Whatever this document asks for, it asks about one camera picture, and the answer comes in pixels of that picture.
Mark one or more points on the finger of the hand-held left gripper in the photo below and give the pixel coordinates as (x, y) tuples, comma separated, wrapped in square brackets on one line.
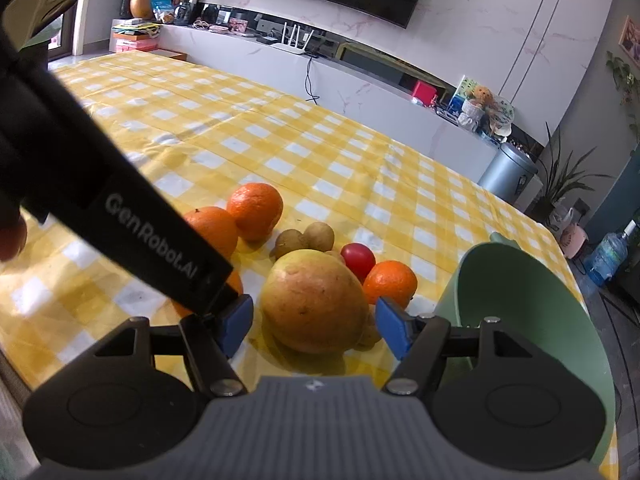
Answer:
[(220, 290)]

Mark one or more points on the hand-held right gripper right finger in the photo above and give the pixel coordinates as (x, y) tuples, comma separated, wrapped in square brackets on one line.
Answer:
[(395, 330)]

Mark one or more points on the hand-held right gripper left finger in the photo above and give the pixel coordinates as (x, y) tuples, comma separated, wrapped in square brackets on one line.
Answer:
[(235, 327)]

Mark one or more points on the small brown fruit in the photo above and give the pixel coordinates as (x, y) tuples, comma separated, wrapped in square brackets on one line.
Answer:
[(320, 236), (289, 242), (369, 336)]

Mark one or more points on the red tomato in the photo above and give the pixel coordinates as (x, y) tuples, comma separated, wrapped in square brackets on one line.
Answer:
[(357, 260)]

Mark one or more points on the yellow pomelo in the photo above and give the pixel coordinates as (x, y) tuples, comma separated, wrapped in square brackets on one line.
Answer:
[(315, 305)]

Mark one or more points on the green bowl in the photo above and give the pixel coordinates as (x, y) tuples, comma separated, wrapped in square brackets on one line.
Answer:
[(525, 300)]

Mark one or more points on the person's left hand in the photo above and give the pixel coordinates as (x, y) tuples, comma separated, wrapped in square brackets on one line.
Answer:
[(11, 235)]

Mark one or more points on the stack of colourful boxes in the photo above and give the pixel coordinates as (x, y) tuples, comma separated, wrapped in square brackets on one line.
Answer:
[(134, 35)]

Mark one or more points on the orange cardboard box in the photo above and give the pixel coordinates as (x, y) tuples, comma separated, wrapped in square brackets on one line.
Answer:
[(172, 54)]

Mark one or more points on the blue snack bag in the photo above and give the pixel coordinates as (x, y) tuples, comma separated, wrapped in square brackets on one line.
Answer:
[(163, 10)]

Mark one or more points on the golden acorn ornament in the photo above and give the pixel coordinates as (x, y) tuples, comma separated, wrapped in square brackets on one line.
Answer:
[(147, 0)]

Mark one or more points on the yellow checked tablecloth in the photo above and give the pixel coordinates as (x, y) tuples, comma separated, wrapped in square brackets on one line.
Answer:
[(300, 125)]

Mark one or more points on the grey trash can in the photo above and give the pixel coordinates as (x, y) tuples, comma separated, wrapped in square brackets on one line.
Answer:
[(507, 175)]

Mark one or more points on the white plastic bag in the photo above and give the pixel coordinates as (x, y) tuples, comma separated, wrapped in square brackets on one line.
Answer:
[(561, 220)]

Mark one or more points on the pink heater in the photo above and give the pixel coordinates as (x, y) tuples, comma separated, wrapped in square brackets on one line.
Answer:
[(575, 242)]

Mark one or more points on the potted long leaf plant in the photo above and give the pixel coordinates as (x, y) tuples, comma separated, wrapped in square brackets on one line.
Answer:
[(555, 185)]

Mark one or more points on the blue water bottle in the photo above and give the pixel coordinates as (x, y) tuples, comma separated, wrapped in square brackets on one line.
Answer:
[(607, 257)]

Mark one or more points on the white basket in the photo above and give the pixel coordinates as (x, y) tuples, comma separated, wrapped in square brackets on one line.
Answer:
[(471, 115)]

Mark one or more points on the white marble television cabinet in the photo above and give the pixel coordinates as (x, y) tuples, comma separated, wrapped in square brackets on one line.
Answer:
[(375, 95)]

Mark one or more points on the red box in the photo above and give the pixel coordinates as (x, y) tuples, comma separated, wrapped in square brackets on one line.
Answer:
[(425, 94)]

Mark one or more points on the round paper fan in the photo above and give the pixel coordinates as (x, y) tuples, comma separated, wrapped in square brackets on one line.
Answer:
[(504, 115)]

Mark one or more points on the green picture card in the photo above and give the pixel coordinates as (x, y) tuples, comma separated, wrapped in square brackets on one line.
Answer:
[(462, 90)]

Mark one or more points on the white router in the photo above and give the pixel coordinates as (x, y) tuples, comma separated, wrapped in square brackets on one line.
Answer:
[(300, 42)]

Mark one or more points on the teddy bear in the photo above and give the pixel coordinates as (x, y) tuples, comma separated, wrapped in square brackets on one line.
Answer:
[(482, 96)]

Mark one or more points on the hanging ivy plant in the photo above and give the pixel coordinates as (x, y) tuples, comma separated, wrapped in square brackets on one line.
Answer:
[(625, 80)]

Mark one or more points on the framed wall picture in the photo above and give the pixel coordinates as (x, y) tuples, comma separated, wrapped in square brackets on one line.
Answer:
[(631, 42)]

